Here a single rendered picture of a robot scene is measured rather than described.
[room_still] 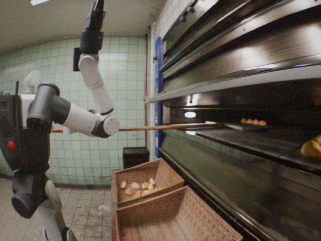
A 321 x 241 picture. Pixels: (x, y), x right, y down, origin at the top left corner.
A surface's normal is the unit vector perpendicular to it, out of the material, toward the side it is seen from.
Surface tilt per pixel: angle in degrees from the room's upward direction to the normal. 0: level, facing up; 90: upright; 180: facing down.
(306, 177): 90
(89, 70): 113
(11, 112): 90
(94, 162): 90
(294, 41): 70
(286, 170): 90
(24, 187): 45
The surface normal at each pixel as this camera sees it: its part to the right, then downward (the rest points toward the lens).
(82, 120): 0.78, 0.18
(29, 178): 0.18, -0.65
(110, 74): 0.27, 0.07
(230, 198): -0.90, -0.32
